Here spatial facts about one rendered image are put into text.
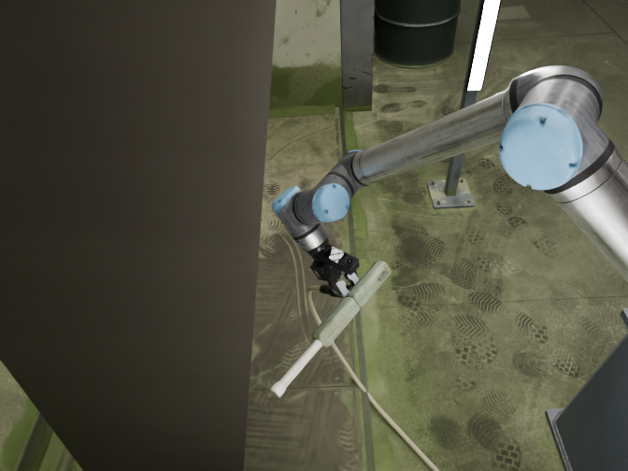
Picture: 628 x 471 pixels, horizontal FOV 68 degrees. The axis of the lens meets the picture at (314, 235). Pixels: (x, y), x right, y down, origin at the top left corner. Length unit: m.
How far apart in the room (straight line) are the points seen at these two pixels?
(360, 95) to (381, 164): 1.85
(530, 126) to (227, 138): 0.47
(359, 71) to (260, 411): 1.96
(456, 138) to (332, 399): 1.07
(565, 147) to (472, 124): 0.27
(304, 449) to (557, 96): 1.30
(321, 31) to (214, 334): 2.27
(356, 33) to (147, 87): 2.41
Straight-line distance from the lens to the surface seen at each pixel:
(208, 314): 0.61
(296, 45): 2.79
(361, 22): 2.75
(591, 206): 0.81
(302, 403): 1.73
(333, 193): 1.13
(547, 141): 0.74
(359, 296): 1.31
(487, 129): 0.95
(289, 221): 1.22
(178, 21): 0.37
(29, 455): 1.88
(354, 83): 2.90
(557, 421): 1.83
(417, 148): 1.04
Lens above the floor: 1.64
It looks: 48 degrees down
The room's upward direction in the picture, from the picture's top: 6 degrees counter-clockwise
